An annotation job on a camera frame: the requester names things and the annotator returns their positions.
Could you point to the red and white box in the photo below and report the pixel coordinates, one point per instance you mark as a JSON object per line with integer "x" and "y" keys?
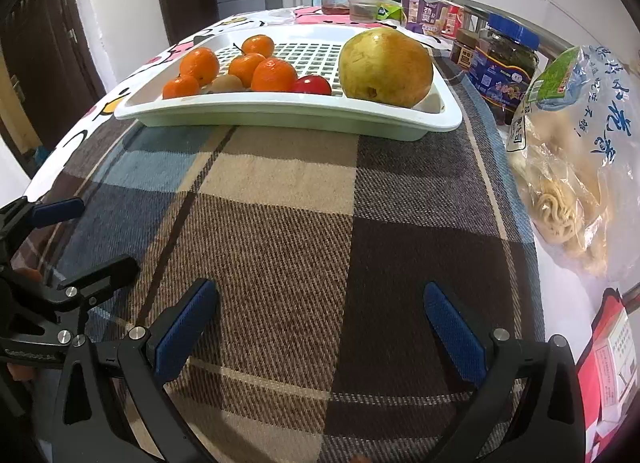
{"x": 595, "y": 368}

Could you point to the blue lid glass jar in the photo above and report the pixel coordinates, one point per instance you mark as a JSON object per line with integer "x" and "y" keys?
{"x": 500, "y": 73}

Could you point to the crumpled clear plastic wrap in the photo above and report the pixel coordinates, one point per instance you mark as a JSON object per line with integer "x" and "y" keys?
{"x": 281, "y": 17}

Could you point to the clear bag of noodles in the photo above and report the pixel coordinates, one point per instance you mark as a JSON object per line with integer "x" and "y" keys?
{"x": 575, "y": 168}

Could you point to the glass jar with brown liquid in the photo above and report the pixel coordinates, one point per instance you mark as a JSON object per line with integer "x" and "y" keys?
{"x": 335, "y": 0}

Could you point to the clear plastic cup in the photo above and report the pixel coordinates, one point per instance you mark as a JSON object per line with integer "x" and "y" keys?
{"x": 364, "y": 3}

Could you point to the red cherry tomato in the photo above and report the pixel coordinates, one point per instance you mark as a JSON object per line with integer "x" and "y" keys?
{"x": 311, "y": 85}

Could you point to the red instant noodle cup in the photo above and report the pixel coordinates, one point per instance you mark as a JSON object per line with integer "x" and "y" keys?
{"x": 455, "y": 20}

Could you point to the brown lid jar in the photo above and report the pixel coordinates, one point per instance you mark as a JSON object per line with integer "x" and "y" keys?
{"x": 465, "y": 50}

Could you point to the plaid woven cloth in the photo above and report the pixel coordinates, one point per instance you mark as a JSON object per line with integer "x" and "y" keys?
{"x": 300, "y": 243}

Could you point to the metal bed rail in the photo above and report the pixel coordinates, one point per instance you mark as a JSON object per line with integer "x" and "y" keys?
{"x": 550, "y": 40}

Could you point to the white plastic perforated tray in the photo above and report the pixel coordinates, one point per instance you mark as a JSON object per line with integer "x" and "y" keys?
{"x": 300, "y": 115}

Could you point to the orange mandarin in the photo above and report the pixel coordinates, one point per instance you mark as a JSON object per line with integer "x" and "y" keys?
{"x": 200, "y": 65}
{"x": 274, "y": 75}
{"x": 180, "y": 88}
{"x": 245, "y": 68}

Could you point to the purple snack packet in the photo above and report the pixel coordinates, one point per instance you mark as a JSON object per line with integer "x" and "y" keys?
{"x": 422, "y": 13}

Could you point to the yellow-green pear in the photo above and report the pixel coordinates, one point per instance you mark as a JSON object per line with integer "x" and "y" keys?
{"x": 385, "y": 68}

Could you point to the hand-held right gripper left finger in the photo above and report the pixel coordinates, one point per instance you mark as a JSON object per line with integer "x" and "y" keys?
{"x": 185, "y": 328}

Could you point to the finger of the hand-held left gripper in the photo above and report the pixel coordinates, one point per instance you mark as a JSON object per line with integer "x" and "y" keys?
{"x": 100, "y": 275}
{"x": 57, "y": 210}

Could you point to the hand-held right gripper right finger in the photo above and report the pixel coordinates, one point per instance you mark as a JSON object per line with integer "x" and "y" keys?
{"x": 455, "y": 333}

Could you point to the mandarin with stem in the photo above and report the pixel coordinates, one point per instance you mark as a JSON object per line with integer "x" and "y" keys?
{"x": 259, "y": 45}

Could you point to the green snack packet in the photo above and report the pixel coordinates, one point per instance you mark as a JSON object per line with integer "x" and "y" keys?
{"x": 390, "y": 10}

